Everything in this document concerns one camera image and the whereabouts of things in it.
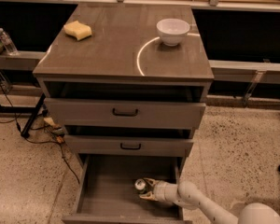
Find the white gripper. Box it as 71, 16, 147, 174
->
139, 177, 178, 203

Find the green soda can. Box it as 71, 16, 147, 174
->
134, 178, 147, 194

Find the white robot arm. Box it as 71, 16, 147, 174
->
134, 178, 280, 224

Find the bottom grey drawer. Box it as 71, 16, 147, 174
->
63, 155, 191, 224

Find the grey drawer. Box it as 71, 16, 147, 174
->
63, 155, 191, 224
65, 135, 193, 157
45, 98, 206, 129

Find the middle grey drawer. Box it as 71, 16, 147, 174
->
65, 135, 193, 157

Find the grey drawer cabinet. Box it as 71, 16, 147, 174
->
32, 2, 215, 173

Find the top grey drawer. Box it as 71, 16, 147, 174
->
45, 98, 206, 129

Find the black table leg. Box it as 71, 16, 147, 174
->
21, 94, 46, 138

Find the white bowl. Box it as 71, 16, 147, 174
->
156, 19, 189, 46

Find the yellow sponge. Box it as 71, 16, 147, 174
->
63, 21, 92, 41

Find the clear water bottle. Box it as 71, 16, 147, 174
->
0, 28, 18, 55

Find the black floor cable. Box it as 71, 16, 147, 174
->
0, 77, 81, 185

